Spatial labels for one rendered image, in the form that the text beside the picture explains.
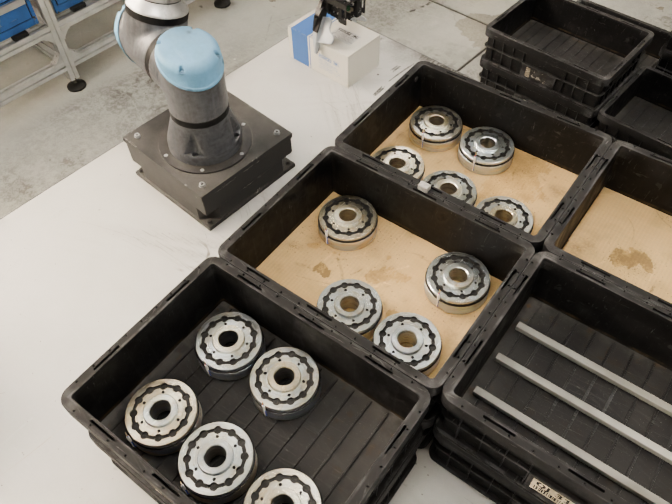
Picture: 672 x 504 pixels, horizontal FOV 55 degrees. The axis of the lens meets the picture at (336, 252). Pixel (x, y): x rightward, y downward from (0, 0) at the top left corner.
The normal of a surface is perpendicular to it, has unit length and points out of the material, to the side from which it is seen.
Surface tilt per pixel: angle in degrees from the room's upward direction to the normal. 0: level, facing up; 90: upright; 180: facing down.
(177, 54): 9
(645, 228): 0
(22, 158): 0
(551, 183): 0
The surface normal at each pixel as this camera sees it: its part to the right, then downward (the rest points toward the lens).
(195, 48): 0.10, -0.52
